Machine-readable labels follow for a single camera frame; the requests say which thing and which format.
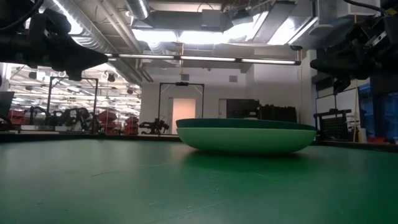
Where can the large dark green plastic plate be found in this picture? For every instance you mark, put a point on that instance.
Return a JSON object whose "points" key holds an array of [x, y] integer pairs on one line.
{"points": [[245, 123]]}

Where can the overhead LED light bar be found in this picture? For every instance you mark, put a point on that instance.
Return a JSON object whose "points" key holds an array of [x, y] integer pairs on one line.
{"points": [[205, 58]]}

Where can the round silver ventilation duct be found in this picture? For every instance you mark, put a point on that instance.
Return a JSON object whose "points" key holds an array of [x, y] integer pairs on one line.
{"points": [[139, 8]]}

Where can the dark monitor screen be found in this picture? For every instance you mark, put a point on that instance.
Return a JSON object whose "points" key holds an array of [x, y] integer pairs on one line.
{"points": [[6, 104]]}

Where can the large black background robot arms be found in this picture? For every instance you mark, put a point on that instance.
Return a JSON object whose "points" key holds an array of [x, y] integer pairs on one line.
{"points": [[76, 118]]}

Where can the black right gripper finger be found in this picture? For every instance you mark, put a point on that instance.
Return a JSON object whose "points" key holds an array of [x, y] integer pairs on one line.
{"points": [[332, 63], [341, 85]]}

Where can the black gantry frame with camera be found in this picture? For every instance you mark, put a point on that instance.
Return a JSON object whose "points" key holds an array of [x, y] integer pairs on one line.
{"points": [[182, 84]]}

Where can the large red storage bin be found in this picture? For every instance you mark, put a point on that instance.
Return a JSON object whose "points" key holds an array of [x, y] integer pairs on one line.
{"points": [[108, 121]]}

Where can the black storage cases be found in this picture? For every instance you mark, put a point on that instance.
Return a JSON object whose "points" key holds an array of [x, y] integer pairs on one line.
{"points": [[278, 113]]}

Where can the grey ceiling box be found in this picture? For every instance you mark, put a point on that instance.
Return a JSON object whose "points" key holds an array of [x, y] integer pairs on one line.
{"points": [[211, 19]]}

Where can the black perforated cart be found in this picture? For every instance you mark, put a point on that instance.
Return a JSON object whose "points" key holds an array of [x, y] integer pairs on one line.
{"points": [[334, 124]]}

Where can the dark wall panel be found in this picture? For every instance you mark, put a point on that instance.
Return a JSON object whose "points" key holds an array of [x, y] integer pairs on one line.
{"points": [[242, 109]]}

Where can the tall black gantry frame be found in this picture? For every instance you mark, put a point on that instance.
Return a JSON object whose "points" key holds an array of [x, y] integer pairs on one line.
{"points": [[72, 79]]}

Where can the green bowl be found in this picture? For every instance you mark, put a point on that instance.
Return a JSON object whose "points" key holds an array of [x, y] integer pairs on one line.
{"points": [[245, 140]]}

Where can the small black background robot arms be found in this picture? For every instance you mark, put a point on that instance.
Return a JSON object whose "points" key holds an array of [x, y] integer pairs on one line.
{"points": [[154, 126]]}

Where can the small red storage bin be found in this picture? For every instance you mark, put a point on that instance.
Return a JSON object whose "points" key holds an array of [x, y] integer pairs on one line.
{"points": [[132, 125]]}

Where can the green table mat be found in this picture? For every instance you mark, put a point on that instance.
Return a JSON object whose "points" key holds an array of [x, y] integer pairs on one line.
{"points": [[186, 186]]}

